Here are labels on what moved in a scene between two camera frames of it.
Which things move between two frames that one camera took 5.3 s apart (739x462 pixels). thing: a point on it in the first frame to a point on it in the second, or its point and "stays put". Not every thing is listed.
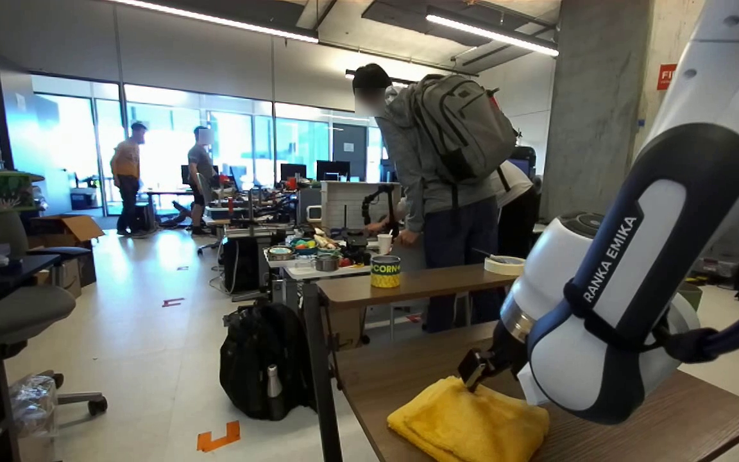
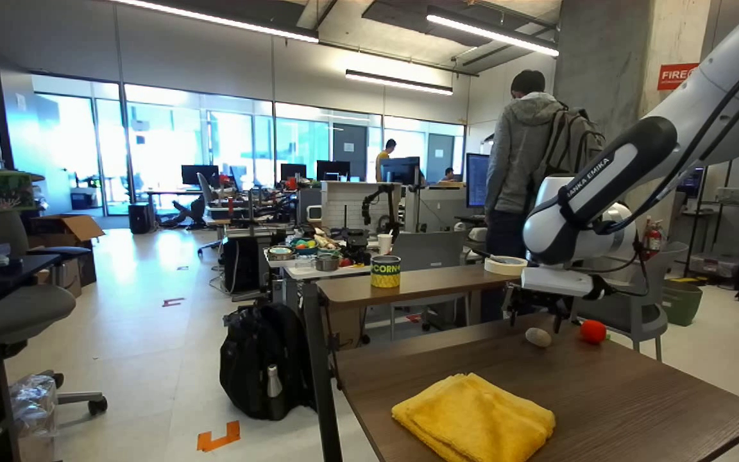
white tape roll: [497, 266] stays put
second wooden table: [340, 290] stays put
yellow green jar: [385, 273] stays put
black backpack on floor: [267, 361] stays put
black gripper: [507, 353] to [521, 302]
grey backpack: [463, 126] to [572, 143]
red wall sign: [665, 75] stays put
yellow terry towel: [457, 422] stays put
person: [457, 222] to [513, 159]
